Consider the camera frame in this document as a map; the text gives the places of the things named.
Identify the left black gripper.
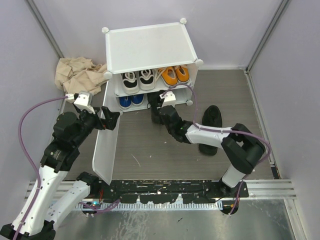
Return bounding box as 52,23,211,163
74,105,120,146

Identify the black shoe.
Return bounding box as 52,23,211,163
198,105,223,156
147,90,165,125

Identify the blue sneaker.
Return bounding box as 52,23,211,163
119,95,132,110
131,94,144,106

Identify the black white sneaker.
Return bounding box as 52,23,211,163
138,69,156,91
121,71,139,95

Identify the orange sneaker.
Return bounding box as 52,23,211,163
174,65,190,83
156,66,178,87

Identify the white cabinet door panel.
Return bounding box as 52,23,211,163
92,119,119,185

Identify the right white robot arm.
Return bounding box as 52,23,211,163
159,105,266,197

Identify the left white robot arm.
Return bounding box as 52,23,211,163
0,106,120,240

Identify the white plastic shoe cabinet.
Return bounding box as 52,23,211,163
102,18,203,113

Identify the beige crumpled cloth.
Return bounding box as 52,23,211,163
54,57,107,95

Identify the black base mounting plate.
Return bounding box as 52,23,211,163
97,180,249,204

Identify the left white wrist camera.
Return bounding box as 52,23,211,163
73,91,95,114

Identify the white slotted cable duct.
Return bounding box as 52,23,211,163
74,199,223,211

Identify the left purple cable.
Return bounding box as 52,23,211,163
13,94,76,240

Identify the left aluminium corner post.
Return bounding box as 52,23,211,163
24,0,64,59

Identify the aluminium corner post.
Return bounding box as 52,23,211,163
24,0,64,59
244,0,293,73

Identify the right aluminium corner post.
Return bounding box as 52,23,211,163
244,0,293,73

